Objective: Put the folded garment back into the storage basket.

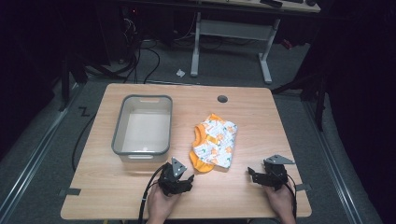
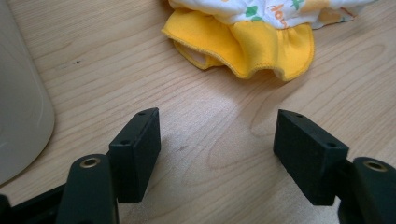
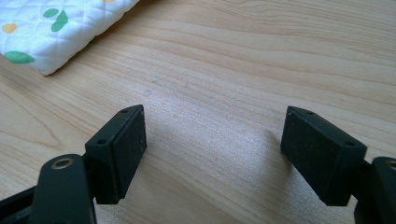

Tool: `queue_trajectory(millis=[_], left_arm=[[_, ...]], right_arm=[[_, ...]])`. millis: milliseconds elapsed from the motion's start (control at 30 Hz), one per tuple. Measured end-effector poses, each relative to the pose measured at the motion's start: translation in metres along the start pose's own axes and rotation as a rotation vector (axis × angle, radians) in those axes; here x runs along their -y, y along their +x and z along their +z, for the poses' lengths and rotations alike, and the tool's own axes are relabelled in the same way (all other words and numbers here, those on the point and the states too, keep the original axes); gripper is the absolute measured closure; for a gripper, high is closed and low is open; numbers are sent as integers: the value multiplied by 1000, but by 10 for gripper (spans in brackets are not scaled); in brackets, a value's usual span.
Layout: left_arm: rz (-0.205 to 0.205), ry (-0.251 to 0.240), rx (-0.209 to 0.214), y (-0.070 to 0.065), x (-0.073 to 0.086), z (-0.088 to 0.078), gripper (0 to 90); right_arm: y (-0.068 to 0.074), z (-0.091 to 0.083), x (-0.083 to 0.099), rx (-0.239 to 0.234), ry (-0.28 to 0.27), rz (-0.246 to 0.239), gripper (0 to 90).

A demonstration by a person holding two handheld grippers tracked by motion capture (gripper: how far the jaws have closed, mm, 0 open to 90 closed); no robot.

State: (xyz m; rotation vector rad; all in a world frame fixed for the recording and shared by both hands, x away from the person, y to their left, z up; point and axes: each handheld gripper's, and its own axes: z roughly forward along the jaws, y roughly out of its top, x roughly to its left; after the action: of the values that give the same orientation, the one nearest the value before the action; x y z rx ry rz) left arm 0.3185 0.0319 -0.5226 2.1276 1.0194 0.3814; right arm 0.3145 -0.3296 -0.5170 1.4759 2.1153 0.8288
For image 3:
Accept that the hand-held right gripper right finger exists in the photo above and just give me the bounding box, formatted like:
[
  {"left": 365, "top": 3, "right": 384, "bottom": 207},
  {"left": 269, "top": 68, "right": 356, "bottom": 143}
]
[{"left": 279, "top": 105, "right": 368, "bottom": 207}]

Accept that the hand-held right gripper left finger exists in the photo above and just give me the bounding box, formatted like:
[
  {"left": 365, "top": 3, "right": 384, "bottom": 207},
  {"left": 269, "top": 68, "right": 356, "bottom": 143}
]
[{"left": 84, "top": 104, "right": 148, "bottom": 205}]

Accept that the white quilted cloth, green print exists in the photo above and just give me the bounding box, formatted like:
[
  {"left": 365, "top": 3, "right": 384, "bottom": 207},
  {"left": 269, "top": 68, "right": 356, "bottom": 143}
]
[{"left": 0, "top": 0, "right": 140, "bottom": 77}]

